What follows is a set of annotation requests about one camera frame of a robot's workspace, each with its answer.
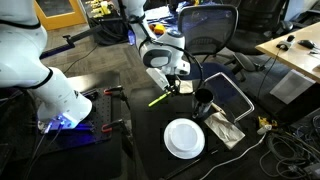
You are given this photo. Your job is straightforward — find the neon green marker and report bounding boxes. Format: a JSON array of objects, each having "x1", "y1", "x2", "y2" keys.
[{"x1": 147, "y1": 90, "x2": 173, "y2": 108}]

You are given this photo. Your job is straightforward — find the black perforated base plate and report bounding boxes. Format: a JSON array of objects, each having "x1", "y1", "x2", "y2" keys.
[{"x1": 34, "y1": 87, "x2": 115, "y2": 155}]

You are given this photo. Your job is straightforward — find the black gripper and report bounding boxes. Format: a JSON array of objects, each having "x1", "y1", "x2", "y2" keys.
[{"x1": 165, "y1": 73, "x2": 183, "y2": 98}]

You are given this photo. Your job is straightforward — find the white cabinet box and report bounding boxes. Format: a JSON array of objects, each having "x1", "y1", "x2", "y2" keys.
[{"x1": 269, "y1": 68, "x2": 316, "y2": 105}]

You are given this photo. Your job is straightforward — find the white power adapter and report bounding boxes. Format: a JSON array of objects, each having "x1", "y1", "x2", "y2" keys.
[{"x1": 256, "y1": 123, "x2": 273, "y2": 135}]

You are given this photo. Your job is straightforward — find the black cart yellow parts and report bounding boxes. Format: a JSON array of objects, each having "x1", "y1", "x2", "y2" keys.
[{"x1": 79, "y1": 0, "x2": 130, "y2": 47}]

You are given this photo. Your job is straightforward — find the black patterned cup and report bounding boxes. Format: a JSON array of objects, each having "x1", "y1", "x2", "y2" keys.
[{"x1": 191, "y1": 88, "x2": 215, "y2": 120}]

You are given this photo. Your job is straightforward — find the light grey wrist camera box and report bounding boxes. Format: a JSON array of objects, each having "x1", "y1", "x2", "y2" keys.
[{"x1": 145, "y1": 67, "x2": 170, "y2": 92}]

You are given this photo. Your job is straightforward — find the white round plate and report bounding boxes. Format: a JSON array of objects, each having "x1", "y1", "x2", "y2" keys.
[{"x1": 163, "y1": 117, "x2": 206, "y2": 160}]

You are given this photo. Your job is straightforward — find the black office chair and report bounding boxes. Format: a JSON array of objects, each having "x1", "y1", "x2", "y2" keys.
[{"x1": 229, "y1": 0, "x2": 295, "y2": 68}]

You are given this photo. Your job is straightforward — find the small pale brush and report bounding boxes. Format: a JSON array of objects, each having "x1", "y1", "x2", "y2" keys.
[{"x1": 211, "y1": 102, "x2": 228, "y2": 117}]

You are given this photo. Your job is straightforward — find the flat beige paper napkin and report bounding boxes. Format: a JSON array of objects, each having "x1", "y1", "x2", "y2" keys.
[{"x1": 178, "y1": 79, "x2": 195, "y2": 95}]

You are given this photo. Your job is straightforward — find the black hanging desk cable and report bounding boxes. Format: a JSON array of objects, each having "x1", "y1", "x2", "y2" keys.
[{"x1": 257, "y1": 46, "x2": 285, "y2": 101}]

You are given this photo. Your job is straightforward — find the black computer mouse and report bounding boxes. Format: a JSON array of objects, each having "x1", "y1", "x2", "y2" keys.
[{"x1": 297, "y1": 39, "x2": 316, "y2": 50}]

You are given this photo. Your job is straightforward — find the tangled floor cables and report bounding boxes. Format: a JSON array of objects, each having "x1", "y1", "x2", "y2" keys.
[{"x1": 259, "y1": 113, "x2": 320, "y2": 180}]

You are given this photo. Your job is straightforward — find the orange yellow tool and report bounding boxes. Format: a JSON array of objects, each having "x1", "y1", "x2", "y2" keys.
[{"x1": 148, "y1": 23, "x2": 167, "y2": 36}]

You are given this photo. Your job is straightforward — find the white floor cable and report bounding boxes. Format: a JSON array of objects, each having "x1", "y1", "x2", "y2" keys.
[{"x1": 199, "y1": 132, "x2": 268, "y2": 180}]

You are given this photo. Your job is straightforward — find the small yellow object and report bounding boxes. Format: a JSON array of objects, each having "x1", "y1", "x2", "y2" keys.
[{"x1": 258, "y1": 116, "x2": 279, "y2": 130}]

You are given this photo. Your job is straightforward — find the chrome tube frame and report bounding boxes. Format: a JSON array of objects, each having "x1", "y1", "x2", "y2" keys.
[{"x1": 202, "y1": 71, "x2": 256, "y2": 124}]

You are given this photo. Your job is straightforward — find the light wooden desk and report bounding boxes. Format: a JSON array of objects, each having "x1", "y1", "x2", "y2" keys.
[{"x1": 255, "y1": 21, "x2": 320, "y2": 84}]

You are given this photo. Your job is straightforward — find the black bar stand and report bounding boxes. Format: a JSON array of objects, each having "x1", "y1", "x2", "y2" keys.
[{"x1": 39, "y1": 24, "x2": 103, "y2": 60}]

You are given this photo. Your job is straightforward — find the black clamp orange handles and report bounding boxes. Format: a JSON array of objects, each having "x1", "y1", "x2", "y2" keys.
[
  {"x1": 103, "y1": 85, "x2": 129, "y2": 103},
  {"x1": 100, "y1": 118, "x2": 131, "y2": 138}
]

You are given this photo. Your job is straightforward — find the grey black desk device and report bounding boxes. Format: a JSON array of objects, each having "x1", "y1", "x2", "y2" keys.
[{"x1": 275, "y1": 34, "x2": 296, "y2": 52}]

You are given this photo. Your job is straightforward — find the crumpled beige cloth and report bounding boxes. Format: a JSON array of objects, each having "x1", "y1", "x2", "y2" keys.
[{"x1": 203, "y1": 111, "x2": 247, "y2": 151}]

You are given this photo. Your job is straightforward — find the orange framed panel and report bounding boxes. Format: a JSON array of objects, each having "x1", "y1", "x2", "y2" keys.
[{"x1": 33, "y1": 0, "x2": 88, "y2": 32}]

